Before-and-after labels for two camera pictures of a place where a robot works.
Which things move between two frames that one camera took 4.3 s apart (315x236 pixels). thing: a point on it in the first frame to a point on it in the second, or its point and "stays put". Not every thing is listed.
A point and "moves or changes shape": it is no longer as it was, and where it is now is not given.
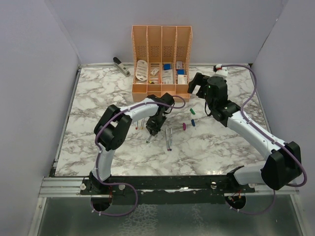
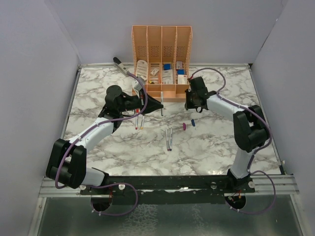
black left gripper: (150, 127) to (152, 104)
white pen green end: (148, 138) moves or changes shape
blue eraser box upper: (167, 66) stays put
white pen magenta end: (167, 139) stays put
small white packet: (154, 71) stays put
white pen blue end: (171, 140) stays put
